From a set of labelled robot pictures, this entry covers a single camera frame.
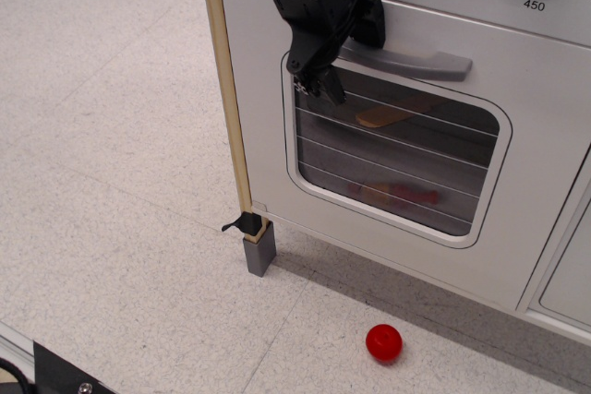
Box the black cable at corner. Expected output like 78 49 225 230
0 355 33 394

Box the black tape strip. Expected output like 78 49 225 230
222 211 262 236

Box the light wooden leg post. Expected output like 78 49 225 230
206 0 252 213

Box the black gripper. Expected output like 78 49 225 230
273 0 386 106

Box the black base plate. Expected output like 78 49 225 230
33 342 115 394

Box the white cabinet door right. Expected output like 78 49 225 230
539 206 590 329

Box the grey leg foot cap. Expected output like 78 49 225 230
243 222 277 277

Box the wooden toy knife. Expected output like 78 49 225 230
356 94 448 128

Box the red toy ball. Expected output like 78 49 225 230
366 324 404 364

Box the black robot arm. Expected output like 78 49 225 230
273 0 386 105

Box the white toy kitchen body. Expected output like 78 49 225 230
214 0 591 349

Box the red toy ketchup bottle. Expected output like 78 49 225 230
347 183 440 210

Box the white toy oven door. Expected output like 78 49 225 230
216 0 591 315

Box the grey oven door handle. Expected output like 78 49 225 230
340 39 473 82

